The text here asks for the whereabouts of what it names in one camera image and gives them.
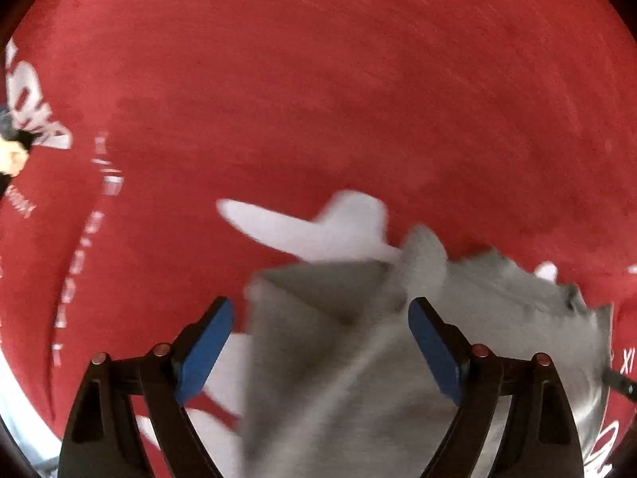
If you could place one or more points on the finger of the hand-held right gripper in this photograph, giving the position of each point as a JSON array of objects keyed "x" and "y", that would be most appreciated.
[{"x": 621, "y": 384}]

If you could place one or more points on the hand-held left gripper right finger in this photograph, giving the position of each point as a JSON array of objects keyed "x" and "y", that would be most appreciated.
[{"x": 438, "y": 353}]

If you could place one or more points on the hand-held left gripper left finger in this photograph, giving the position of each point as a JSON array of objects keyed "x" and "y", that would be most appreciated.
[{"x": 204, "y": 353}]

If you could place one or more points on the grey sweater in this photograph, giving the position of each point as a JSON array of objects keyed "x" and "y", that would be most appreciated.
[{"x": 348, "y": 383}]

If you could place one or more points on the peach cloth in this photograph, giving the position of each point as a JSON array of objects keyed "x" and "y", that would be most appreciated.
[{"x": 10, "y": 159}]

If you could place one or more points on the red printed blanket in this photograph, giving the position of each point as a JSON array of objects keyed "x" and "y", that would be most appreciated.
[{"x": 298, "y": 84}]

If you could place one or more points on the light blue printed cloth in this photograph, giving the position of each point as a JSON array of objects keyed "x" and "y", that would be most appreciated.
[{"x": 5, "y": 119}]

